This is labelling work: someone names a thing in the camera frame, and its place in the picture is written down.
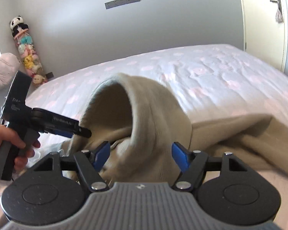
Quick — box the clear tube of plush toys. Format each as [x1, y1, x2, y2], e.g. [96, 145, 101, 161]
[13, 30, 48, 85]

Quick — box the beige fleece hoodie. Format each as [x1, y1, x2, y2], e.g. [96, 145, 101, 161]
[60, 72, 288, 185]

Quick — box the white cloth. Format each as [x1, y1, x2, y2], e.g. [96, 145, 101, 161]
[29, 146, 65, 163]

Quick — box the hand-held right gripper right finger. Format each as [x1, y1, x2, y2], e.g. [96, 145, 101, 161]
[171, 142, 249, 192]

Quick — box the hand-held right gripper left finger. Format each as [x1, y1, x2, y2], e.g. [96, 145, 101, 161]
[34, 141, 111, 192]

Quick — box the grey tassel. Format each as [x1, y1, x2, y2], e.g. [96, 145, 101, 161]
[275, 6, 284, 24]

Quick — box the grey wall socket panel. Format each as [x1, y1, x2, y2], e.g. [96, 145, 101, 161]
[105, 0, 142, 9]

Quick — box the panda plush toy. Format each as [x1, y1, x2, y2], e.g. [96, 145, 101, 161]
[10, 16, 30, 35]

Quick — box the rolled pale pink duvet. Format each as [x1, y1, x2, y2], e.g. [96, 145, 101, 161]
[0, 53, 22, 91]

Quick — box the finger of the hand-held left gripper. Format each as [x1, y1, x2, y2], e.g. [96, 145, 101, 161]
[40, 129, 75, 139]
[32, 108, 92, 138]

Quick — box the bed with pink dotted sheet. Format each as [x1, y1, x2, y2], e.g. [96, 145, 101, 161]
[0, 44, 288, 230]

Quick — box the white door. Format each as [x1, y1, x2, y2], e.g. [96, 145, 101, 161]
[238, 0, 288, 79]

